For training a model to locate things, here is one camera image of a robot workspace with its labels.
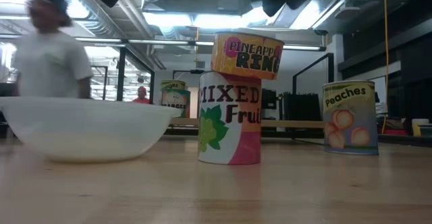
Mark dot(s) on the yellow pineapple rings can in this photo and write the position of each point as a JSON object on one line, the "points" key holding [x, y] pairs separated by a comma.
{"points": [[246, 57]]}

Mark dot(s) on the teal oranges can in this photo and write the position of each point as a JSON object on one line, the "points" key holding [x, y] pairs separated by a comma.
{"points": [[175, 104]]}

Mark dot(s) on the mixed fruit can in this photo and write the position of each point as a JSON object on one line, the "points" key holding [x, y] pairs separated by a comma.
{"points": [[229, 122]]}

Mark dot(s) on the peaches can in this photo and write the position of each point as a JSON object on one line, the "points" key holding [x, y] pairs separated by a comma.
{"points": [[351, 122]]}

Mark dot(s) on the grey ceiling box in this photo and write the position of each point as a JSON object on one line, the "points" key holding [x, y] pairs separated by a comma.
{"points": [[229, 1]]}

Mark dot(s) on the bright ceiling light panel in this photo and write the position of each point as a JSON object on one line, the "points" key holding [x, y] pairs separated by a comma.
{"points": [[216, 21]]}

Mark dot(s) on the person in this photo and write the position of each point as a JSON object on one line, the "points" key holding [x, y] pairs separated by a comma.
{"points": [[50, 65], [141, 99]]}

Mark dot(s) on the black monitor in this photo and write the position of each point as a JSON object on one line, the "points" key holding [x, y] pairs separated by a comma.
{"points": [[269, 99]]}

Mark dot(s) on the black cabinet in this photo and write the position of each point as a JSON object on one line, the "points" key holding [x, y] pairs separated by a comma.
{"points": [[302, 107]]}

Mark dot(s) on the black box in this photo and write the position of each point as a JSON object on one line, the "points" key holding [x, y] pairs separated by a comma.
{"points": [[6, 89]]}

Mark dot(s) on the white bowl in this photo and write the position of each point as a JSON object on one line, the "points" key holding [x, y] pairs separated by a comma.
{"points": [[84, 133]]}

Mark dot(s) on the red container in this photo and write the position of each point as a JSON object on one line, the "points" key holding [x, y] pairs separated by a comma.
{"points": [[395, 132]]}

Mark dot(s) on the grey-blue container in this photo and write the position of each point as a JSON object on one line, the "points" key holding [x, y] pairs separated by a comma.
{"points": [[427, 131]]}

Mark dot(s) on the ribbed silver ventilation duct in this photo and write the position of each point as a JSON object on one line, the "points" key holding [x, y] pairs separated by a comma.
{"points": [[98, 18]]}

